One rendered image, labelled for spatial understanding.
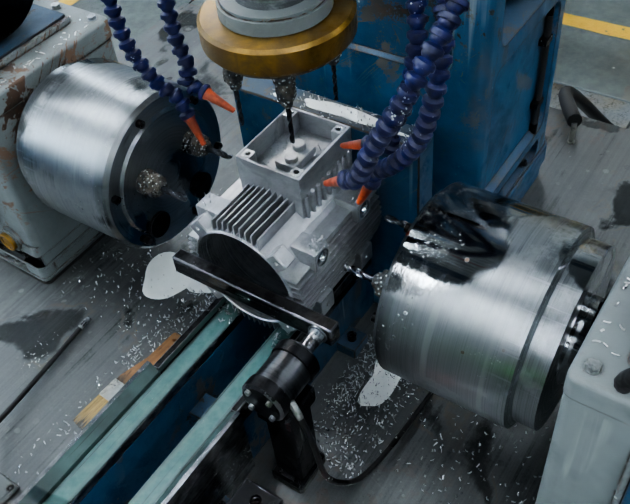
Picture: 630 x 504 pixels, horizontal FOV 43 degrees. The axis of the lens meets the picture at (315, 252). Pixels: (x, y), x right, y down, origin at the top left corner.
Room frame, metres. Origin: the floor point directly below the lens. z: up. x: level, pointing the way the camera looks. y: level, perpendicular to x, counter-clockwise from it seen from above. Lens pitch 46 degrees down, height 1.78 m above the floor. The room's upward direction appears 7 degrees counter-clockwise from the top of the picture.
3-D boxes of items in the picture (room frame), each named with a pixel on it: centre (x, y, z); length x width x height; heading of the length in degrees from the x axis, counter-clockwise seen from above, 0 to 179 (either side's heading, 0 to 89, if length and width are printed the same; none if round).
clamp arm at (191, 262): (0.67, 0.09, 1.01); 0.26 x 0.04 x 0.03; 51
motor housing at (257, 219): (0.78, 0.03, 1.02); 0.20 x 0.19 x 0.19; 141
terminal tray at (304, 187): (0.81, 0.01, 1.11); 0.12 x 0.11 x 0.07; 141
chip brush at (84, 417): (0.72, 0.30, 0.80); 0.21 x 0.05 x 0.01; 137
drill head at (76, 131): (1.00, 0.31, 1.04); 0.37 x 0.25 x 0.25; 51
